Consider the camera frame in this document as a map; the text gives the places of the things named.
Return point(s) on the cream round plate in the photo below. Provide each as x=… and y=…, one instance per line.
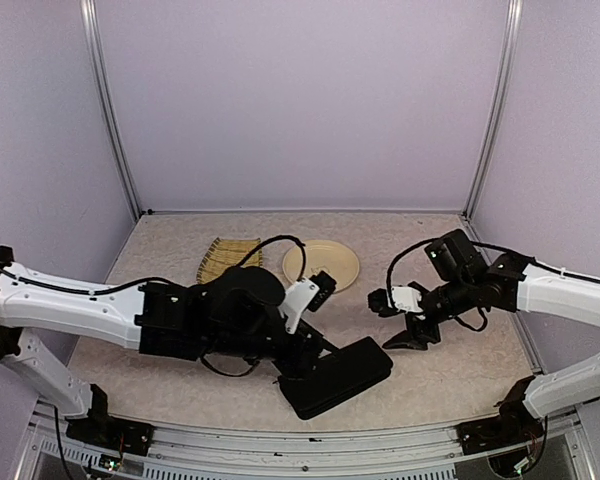
x=336, y=259

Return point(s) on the woven bamboo tray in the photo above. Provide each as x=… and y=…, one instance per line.
x=222, y=254

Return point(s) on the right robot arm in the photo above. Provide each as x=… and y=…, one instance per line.
x=514, y=282

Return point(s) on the left aluminium frame post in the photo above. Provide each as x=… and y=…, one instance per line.
x=89, y=16

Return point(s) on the right aluminium frame post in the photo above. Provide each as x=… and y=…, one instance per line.
x=497, y=107

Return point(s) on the black zip tool case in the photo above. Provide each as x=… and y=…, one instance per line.
x=336, y=378

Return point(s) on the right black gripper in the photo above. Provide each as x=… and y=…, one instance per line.
x=405, y=339

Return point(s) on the aluminium front rail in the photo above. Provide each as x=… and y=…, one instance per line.
x=434, y=451

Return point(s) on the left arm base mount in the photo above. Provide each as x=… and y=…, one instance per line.
x=112, y=433

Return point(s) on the aluminium frame post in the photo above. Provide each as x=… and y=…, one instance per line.
x=497, y=107
x=89, y=16

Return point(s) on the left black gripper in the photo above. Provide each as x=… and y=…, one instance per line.
x=300, y=362

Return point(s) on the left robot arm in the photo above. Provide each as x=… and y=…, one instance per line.
x=246, y=312

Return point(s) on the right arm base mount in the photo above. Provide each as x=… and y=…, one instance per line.
x=495, y=433

